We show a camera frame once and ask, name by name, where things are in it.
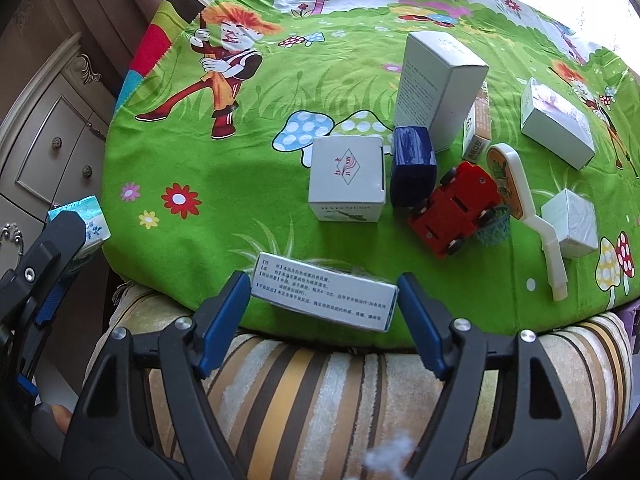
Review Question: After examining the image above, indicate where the small silver white box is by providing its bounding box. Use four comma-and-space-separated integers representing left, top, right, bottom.
541, 188, 599, 259

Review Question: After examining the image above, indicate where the white ornate cabinet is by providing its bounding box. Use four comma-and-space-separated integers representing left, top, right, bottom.
0, 32, 118, 271

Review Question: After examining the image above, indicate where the green cartoon printed blanket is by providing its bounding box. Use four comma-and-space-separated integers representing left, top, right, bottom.
102, 0, 640, 351

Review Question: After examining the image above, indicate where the striped plush cushion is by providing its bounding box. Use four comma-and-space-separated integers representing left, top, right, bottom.
82, 280, 633, 480

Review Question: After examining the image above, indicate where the tall white carton box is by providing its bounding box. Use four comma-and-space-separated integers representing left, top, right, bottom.
394, 31, 490, 155

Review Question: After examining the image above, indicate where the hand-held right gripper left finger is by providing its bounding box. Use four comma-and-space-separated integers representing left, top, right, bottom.
60, 271, 252, 480

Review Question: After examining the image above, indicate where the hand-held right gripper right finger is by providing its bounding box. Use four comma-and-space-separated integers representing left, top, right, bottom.
396, 273, 588, 480

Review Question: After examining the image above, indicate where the beige curtain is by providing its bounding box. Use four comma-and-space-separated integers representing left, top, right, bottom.
0, 0, 201, 91

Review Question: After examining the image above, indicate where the white cotton fluff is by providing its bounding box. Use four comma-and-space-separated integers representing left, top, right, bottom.
365, 437, 418, 480

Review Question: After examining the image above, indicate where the white cube box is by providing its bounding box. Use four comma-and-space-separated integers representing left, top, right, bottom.
307, 135, 387, 223

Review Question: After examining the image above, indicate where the navy blue box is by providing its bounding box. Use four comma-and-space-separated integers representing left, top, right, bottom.
390, 125, 437, 208

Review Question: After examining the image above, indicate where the flat white purple-print box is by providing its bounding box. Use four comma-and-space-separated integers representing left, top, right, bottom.
520, 77, 597, 171

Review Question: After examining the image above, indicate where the white toy basketball hoop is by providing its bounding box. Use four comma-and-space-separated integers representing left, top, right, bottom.
477, 142, 569, 302

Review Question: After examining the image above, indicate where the white medicine box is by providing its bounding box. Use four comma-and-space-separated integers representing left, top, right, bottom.
248, 252, 401, 333

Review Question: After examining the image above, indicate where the red toy car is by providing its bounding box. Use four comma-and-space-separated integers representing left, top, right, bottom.
407, 161, 502, 259

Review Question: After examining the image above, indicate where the teal floral white box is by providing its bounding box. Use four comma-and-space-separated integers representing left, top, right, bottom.
47, 195, 112, 278

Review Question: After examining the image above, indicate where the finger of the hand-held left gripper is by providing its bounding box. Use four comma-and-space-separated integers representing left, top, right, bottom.
0, 212, 87, 321
5, 277, 69, 376

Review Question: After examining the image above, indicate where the person's left hand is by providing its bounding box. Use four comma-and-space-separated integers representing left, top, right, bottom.
50, 404, 74, 434

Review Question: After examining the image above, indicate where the orange white toothpaste box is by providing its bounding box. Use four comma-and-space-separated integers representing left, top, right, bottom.
461, 80, 493, 163

